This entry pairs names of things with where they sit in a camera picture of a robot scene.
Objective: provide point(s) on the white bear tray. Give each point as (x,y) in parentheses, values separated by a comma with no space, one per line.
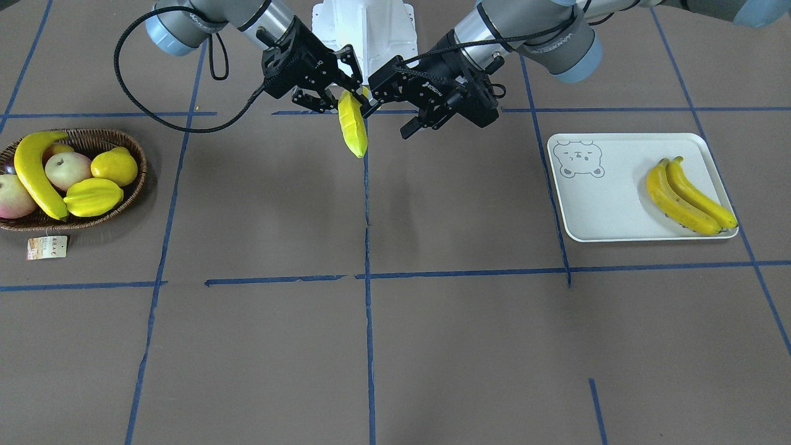
(600,183)

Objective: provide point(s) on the paper basket tag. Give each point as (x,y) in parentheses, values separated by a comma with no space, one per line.
(47,247)

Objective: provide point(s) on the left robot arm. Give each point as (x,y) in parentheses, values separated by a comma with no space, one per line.
(559,35)

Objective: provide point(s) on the yellow lemon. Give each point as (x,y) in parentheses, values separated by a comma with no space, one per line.
(116,165)

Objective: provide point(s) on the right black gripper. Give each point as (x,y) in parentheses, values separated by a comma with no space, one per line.
(301,62)

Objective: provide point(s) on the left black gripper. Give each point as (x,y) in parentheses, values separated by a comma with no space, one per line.
(431,75)

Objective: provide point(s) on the small yellow fruit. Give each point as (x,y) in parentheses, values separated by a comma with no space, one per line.
(55,149)

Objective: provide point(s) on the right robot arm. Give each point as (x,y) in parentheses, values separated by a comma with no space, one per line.
(179,27)

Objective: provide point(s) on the brown wicker basket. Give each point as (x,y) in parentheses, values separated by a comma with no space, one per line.
(90,142)

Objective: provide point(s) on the yellow starfruit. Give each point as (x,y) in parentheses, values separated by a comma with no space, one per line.
(93,197)

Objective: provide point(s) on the yellow banana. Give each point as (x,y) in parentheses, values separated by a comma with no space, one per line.
(682,186)
(30,171)
(352,124)
(674,206)

